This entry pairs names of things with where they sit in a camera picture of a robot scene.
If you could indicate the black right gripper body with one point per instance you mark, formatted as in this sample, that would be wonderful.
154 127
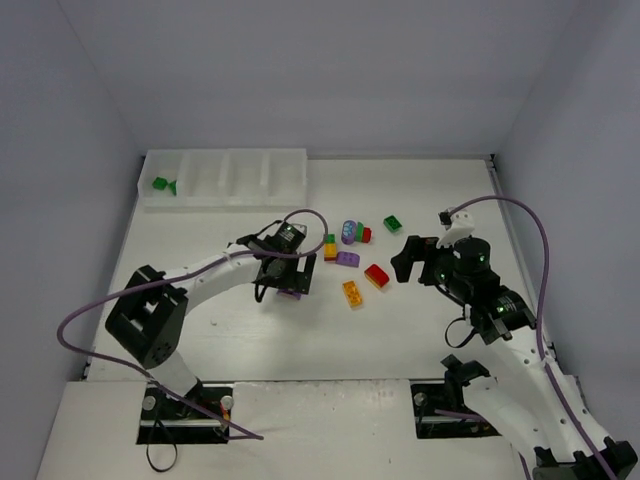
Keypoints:
428 260

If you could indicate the purple lego brick front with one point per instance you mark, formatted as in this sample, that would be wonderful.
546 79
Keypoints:
289 295

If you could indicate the purple lego brick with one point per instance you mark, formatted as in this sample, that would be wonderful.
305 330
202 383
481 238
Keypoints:
348 259
289 295

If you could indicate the orange lego brick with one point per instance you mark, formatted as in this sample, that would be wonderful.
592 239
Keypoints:
352 294

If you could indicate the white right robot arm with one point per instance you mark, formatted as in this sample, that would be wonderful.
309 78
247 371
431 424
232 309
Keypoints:
553 432

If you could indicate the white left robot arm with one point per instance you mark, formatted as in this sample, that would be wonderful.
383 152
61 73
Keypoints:
148 324

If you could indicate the red yellow lego brick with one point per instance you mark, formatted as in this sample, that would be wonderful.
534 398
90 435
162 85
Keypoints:
377 276

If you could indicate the green yellow red lego stack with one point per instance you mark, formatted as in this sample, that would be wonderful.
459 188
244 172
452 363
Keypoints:
330 248

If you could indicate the purple lego brick center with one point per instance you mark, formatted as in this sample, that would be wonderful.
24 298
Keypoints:
348 259

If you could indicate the purple flower lego piece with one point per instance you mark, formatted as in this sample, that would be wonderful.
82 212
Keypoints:
348 232

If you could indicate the clear plastic compartment tray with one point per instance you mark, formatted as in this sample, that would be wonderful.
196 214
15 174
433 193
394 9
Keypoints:
225 179

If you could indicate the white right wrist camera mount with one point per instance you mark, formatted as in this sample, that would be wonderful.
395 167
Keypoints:
458 225

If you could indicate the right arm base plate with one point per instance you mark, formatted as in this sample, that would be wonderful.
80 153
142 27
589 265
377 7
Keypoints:
436 416

